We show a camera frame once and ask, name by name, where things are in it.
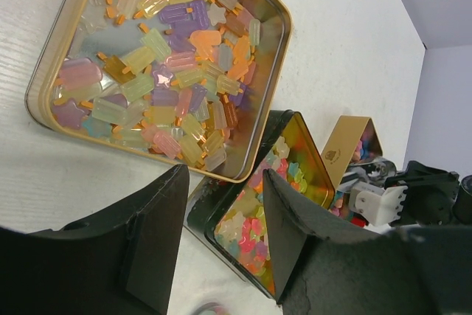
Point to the gold tin popsicle candies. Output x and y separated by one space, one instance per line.
174 80

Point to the gold tin neon star candies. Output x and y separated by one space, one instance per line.
229 219

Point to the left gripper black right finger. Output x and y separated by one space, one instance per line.
325 265

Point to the gold tin pastel star candies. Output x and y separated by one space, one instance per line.
352 139

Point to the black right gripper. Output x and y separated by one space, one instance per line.
430 195

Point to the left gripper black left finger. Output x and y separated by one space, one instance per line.
119 260

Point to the clear glass jar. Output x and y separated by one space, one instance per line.
211 308

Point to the shiny metal scoop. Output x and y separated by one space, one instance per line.
374 171

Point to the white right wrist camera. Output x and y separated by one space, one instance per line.
377 205

